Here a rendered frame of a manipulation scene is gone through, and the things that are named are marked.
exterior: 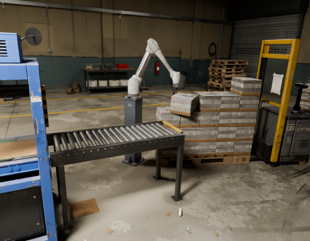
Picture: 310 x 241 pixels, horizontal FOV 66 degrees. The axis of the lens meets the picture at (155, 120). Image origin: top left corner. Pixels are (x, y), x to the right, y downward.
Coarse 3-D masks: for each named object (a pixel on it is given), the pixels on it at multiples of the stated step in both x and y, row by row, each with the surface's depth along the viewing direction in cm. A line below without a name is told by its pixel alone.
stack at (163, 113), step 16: (160, 112) 332; (208, 112) 341; (224, 112) 346; (192, 128) 344; (208, 128) 348; (224, 128) 353; (192, 144) 352; (208, 144) 356; (224, 144) 361; (176, 160) 371; (192, 160) 360; (224, 160) 368
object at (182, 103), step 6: (174, 96) 324; (180, 96) 325; (186, 96) 327; (174, 102) 323; (180, 102) 320; (186, 102) 315; (192, 102) 318; (174, 108) 326; (180, 108) 322; (186, 108) 319; (192, 108) 327
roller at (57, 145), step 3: (54, 135) 244; (57, 135) 247; (54, 138) 237; (57, 138) 237; (54, 141) 232; (57, 141) 229; (57, 144) 221; (57, 147) 215; (60, 147) 217; (57, 150) 210; (60, 150) 210
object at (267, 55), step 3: (264, 54) 377; (267, 54) 369; (270, 54) 362; (273, 54) 355; (276, 54) 349; (279, 54) 345; (267, 57) 369; (270, 57) 362; (273, 57) 355; (276, 57) 349; (279, 57) 342; (282, 57) 336; (285, 57) 330; (288, 57) 324
